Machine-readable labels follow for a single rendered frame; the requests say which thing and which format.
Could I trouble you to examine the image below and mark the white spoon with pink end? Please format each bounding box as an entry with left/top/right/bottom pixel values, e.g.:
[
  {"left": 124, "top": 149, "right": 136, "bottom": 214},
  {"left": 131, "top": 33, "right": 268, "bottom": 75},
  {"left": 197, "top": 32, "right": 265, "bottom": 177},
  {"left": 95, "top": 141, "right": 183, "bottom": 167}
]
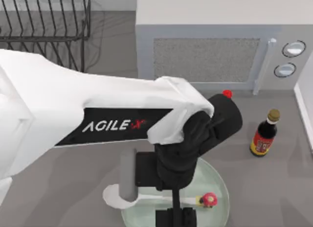
[{"left": 102, "top": 184, "right": 218, "bottom": 210}]

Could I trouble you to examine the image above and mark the pale green glass plate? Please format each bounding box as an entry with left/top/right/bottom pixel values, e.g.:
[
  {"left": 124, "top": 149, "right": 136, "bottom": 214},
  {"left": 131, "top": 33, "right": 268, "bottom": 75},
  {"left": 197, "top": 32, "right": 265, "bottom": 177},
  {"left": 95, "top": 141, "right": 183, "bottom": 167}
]
[{"left": 121, "top": 158, "right": 230, "bottom": 227}]

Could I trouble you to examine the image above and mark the dark bottle with red label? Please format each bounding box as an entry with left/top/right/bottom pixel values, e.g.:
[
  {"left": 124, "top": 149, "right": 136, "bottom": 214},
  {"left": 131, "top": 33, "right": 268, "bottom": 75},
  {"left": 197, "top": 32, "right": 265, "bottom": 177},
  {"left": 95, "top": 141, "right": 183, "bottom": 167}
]
[{"left": 249, "top": 109, "right": 281, "bottom": 158}]

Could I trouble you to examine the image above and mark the microwave door with grey window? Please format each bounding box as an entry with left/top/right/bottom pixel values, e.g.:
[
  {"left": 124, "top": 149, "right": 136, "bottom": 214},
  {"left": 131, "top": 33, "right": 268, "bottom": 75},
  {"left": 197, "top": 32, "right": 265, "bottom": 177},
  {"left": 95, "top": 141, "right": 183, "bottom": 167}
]
[{"left": 139, "top": 28, "right": 269, "bottom": 91}]

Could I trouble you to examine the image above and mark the white cabinet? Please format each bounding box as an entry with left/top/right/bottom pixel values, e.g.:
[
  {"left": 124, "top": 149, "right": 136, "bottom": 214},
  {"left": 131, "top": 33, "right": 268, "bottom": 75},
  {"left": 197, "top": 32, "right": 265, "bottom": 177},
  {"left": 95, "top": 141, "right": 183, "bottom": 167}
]
[{"left": 293, "top": 63, "right": 313, "bottom": 156}]

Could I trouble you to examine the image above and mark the small round microwave knob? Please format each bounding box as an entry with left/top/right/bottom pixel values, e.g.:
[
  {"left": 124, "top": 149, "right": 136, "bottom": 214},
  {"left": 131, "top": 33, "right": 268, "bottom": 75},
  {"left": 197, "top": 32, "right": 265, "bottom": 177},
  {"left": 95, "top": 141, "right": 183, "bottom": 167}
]
[{"left": 273, "top": 62, "right": 297, "bottom": 78}]

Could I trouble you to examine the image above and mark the pale microwave oven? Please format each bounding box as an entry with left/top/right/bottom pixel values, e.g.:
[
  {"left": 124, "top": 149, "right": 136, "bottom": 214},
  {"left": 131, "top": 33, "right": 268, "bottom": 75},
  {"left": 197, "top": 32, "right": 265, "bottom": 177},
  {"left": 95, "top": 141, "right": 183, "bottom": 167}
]
[{"left": 135, "top": 0, "right": 313, "bottom": 95}]

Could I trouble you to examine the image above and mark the large round microwave knob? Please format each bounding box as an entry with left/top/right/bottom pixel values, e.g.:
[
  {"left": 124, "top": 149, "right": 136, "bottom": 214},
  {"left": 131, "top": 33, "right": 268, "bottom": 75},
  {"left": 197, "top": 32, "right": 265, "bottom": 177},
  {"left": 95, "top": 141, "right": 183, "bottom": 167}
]
[{"left": 282, "top": 40, "right": 307, "bottom": 58}]

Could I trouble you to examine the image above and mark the pale microwave door handle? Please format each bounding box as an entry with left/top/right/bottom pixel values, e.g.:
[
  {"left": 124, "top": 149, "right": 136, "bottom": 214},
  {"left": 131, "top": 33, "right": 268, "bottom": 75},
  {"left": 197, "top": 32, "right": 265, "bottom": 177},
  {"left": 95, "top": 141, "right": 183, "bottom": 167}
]
[{"left": 253, "top": 38, "right": 277, "bottom": 95}]

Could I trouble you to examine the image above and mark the black wire rack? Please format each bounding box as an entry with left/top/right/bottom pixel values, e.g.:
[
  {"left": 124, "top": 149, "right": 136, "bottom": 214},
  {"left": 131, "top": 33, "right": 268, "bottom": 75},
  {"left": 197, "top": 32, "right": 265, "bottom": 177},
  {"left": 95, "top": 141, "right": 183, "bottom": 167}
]
[{"left": 0, "top": 0, "right": 93, "bottom": 72}]

